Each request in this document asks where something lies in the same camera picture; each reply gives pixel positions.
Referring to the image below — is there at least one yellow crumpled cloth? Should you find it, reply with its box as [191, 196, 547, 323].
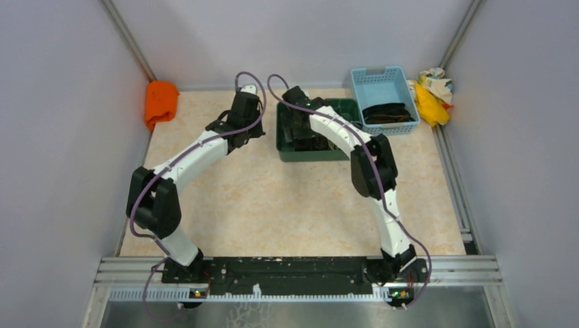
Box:
[407, 80, 452, 127]

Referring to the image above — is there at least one light blue plastic basket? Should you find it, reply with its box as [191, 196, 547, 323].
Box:
[350, 66, 421, 135]

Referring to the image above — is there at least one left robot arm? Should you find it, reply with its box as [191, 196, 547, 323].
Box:
[126, 85, 265, 283]

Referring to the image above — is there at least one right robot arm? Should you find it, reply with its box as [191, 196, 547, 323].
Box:
[281, 86, 416, 282]

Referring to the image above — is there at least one dark brown rolled tie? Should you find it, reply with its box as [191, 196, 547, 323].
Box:
[308, 137, 330, 151]

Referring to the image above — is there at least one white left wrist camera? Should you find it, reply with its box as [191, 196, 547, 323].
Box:
[239, 84, 258, 96]

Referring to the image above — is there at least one white slotted cable duct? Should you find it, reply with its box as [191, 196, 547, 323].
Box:
[109, 286, 392, 303]

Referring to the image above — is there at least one black tie in basket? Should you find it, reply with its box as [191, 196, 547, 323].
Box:
[362, 102, 415, 124]

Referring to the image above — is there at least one white patterned crumpled cloth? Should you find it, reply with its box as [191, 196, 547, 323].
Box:
[406, 68, 454, 105]

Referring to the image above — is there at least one orange folded cloth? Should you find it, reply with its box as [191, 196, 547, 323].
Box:
[144, 81, 180, 132]

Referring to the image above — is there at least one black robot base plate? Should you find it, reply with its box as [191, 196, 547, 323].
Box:
[161, 256, 428, 297]

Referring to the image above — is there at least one green compartment organizer tray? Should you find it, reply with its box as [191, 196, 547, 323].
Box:
[275, 98, 361, 163]

